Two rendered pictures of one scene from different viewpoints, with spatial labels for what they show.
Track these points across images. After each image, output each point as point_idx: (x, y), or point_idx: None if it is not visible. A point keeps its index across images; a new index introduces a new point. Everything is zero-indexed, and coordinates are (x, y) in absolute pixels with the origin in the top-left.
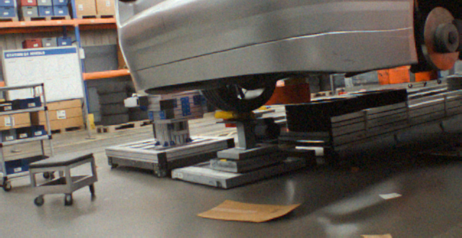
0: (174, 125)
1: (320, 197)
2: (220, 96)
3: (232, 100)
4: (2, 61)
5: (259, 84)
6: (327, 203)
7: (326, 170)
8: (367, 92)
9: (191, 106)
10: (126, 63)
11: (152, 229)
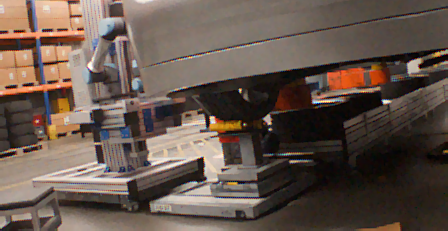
0: (132, 145)
1: (398, 213)
2: (232, 100)
3: (244, 106)
4: None
5: (285, 83)
6: (417, 217)
7: (348, 183)
8: (334, 97)
9: (154, 120)
10: (143, 52)
11: None
